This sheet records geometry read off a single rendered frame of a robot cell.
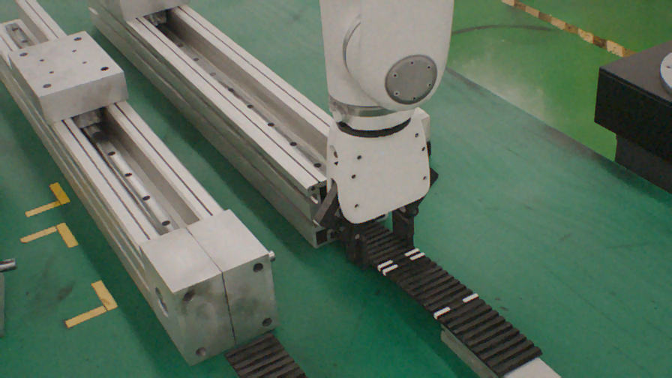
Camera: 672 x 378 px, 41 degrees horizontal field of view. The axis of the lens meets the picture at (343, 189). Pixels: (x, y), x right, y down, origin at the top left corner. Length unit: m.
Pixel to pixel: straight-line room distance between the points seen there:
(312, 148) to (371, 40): 0.40
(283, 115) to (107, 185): 0.26
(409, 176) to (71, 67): 0.51
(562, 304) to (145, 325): 0.43
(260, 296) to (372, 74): 0.27
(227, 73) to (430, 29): 0.61
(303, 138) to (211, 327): 0.33
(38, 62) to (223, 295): 0.51
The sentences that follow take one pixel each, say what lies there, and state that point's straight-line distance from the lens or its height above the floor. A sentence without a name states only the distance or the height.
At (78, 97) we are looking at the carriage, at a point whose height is 0.89.
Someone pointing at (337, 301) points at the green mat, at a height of 0.78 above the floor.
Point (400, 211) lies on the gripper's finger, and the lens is 0.97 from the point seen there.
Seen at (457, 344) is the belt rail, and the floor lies 0.79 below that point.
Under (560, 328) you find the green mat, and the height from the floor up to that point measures 0.78.
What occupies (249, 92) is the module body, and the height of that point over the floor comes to 0.83.
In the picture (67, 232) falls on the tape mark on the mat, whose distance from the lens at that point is 1.13.
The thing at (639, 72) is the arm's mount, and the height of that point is 0.86.
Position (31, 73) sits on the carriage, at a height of 0.90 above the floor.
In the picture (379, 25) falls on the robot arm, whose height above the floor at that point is 1.11.
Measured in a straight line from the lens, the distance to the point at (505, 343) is 0.85.
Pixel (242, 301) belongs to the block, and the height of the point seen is 0.83.
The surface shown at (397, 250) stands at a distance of 0.97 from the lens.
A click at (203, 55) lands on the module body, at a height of 0.83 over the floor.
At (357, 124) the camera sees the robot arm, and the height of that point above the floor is 0.98.
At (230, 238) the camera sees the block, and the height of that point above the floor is 0.87.
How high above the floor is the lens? 1.40
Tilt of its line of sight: 34 degrees down
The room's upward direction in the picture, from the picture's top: 5 degrees counter-clockwise
